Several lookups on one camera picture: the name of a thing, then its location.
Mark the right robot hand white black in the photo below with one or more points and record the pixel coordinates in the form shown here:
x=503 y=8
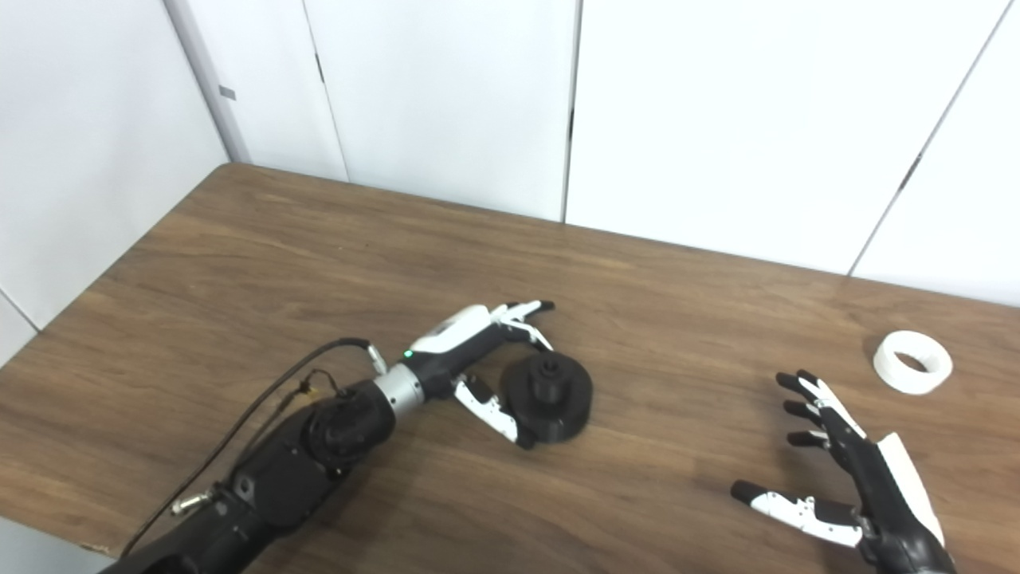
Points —
x=884 y=494

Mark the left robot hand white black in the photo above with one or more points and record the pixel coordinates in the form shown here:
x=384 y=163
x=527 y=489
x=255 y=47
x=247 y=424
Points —
x=454 y=335

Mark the round black part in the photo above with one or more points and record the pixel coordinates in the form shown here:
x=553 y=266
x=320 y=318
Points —
x=570 y=414

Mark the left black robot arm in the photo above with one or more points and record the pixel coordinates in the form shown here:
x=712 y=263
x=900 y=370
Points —
x=295 y=478

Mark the grey wall corner post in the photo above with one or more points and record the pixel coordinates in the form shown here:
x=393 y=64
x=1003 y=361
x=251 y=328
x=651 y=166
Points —
x=217 y=104

